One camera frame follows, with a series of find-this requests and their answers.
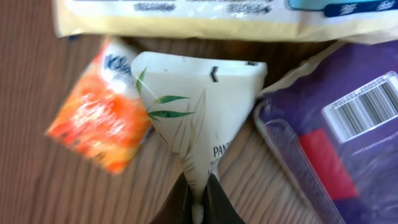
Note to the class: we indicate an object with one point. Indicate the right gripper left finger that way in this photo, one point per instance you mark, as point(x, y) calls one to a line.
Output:
point(177, 208)

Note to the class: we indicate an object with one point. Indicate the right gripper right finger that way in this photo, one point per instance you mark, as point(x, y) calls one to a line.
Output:
point(217, 207)

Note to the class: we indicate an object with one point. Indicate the white Pantene tube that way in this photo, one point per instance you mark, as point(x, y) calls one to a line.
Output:
point(197, 105)

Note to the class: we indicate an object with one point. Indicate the small orange tissue pack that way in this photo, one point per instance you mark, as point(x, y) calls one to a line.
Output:
point(103, 118)

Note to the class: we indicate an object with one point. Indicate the red purple pantyliner pack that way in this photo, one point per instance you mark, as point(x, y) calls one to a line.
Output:
point(332, 124)

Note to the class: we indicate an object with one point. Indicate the colourful snack bag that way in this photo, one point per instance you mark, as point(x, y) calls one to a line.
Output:
point(363, 21)

